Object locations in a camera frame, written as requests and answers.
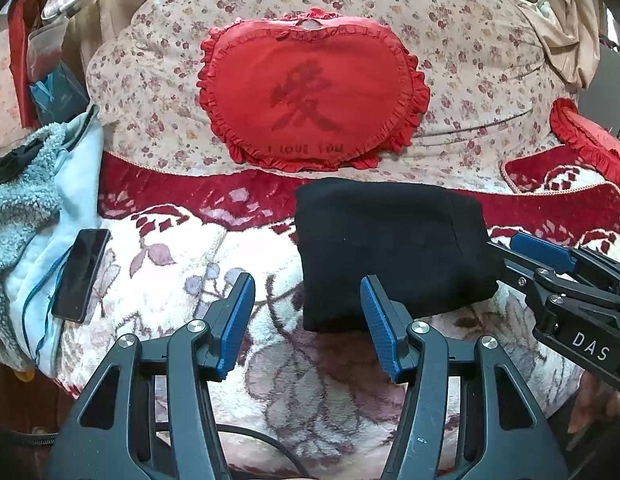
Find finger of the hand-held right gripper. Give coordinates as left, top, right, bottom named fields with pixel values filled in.
left=486, top=241, right=558, bottom=306
left=509, top=232, right=620, bottom=293

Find black pants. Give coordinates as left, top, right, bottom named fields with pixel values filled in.
left=294, top=177, right=501, bottom=333

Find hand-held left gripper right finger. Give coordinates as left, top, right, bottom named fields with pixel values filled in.
left=360, top=275, right=571, bottom=480

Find red heart-shaped ruffled pillow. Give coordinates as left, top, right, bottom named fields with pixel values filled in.
left=197, top=7, right=431, bottom=171

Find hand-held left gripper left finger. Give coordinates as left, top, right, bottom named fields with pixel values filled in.
left=48, top=272, right=257, bottom=480

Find black zipper strap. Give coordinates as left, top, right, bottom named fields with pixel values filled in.
left=4, top=430, right=58, bottom=449

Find black smartphone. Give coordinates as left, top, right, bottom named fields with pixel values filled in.
left=50, top=228, right=111, bottom=323

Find red and white floral blanket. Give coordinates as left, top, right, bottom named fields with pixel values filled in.
left=54, top=152, right=620, bottom=476

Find black cloth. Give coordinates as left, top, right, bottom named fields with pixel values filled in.
left=0, top=144, right=43, bottom=188

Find wooden bed frame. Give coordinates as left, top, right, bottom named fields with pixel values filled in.
left=0, top=360, right=78, bottom=433

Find red cloth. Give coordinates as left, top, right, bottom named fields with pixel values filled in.
left=7, top=0, right=43, bottom=128

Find person's right hand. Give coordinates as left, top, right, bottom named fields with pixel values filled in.
left=567, top=372, right=620, bottom=436

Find light blue fleece jacket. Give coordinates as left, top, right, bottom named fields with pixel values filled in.
left=0, top=105, right=106, bottom=378

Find black cable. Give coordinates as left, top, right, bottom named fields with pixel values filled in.
left=154, top=421, right=311, bottom=480

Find beige cloth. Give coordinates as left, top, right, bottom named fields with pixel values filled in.
left=515, top=0, right=603, bottom=86
left=44, top=0, right=161, bottom=76

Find cream floral quilt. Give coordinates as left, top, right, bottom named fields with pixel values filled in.
left=84, top=0, right=581, bottom=196

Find teal plastic bag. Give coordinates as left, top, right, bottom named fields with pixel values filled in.
left=28, top=67, right=88, bottom=122

